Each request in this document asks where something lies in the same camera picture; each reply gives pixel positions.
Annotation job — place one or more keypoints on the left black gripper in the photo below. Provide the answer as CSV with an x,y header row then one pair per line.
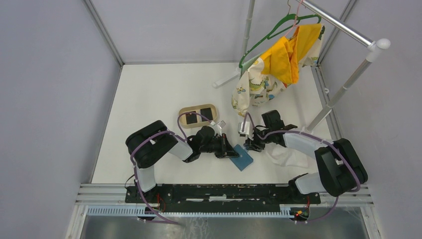
x,y
226,150

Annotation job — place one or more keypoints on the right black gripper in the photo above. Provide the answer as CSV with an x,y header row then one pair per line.
x,y
252,144

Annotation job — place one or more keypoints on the beige oval tray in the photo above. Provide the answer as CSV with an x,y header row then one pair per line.
x,y
202,121

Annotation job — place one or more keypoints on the blue card holder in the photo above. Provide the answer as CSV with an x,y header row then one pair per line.
x,y
243,160

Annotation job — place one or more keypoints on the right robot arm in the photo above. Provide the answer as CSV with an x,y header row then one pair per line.
x,y
339,168

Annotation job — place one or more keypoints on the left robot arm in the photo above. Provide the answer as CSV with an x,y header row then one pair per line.
x,y
149,144

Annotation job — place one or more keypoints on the white cloth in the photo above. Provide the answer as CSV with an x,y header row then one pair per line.
x,y
283,156

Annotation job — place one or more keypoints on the dinosaur print yellow garment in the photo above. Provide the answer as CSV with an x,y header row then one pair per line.
x,y
278,68

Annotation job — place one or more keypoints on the green clothes hanger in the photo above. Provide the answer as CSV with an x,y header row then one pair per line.
x,y
275,32

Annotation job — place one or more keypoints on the metal clothes rack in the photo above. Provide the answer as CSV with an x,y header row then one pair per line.
x,y
375,49

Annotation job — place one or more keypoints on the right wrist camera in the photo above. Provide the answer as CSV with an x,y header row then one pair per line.
x,y
245,129

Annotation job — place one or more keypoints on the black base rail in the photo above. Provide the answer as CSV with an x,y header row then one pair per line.
x,y
219,198

